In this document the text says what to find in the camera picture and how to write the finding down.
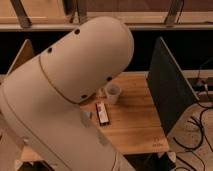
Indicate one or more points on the right dark divider panel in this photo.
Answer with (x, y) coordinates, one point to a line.
(170, 90)

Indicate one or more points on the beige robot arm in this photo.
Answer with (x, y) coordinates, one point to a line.
(40, 99)

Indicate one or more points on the wooden shelf rail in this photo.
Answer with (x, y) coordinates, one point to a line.
(61, 15)

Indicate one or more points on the translucent plastic cup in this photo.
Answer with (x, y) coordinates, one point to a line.
(112, 93)

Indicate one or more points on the left cork divider panel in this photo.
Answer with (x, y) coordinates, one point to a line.
(25, 53)

